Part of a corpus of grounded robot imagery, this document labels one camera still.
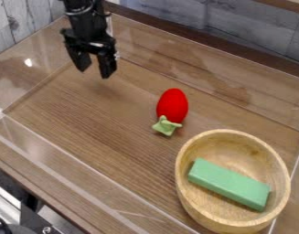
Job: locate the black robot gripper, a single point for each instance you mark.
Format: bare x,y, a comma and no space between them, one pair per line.
79,47

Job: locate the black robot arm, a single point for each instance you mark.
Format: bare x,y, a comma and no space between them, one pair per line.
87,18

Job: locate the red plush strawberry fruit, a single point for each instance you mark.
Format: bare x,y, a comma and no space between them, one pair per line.
172,111

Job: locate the green rectangular block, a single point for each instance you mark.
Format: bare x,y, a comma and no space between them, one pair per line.
228,183

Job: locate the light wooden bowl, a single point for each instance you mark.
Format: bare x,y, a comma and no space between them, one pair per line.
248,155

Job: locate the clear acrylic enclosure wall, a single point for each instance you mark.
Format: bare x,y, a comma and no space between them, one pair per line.
77,141

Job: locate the black metal stand bracket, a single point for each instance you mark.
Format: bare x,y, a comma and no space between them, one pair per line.
30,218

